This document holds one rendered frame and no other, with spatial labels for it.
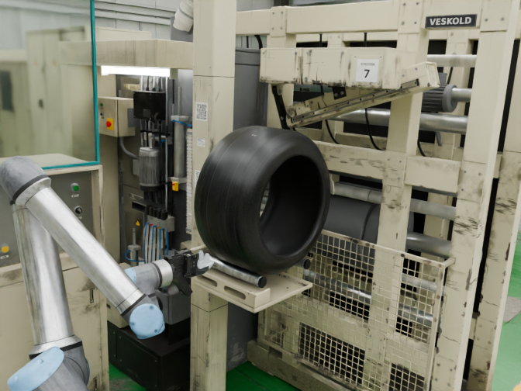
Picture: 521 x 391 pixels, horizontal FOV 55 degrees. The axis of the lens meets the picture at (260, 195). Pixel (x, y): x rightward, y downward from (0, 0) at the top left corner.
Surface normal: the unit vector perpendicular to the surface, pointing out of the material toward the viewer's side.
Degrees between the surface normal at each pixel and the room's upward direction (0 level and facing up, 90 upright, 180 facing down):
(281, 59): 90
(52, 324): 64
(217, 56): 90
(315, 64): 90
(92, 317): 90
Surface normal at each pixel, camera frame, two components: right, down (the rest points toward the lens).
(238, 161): -0.50, -0.51
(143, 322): 0.27, -0.12
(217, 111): 0.74, 0.19
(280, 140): 0.38, -0.53
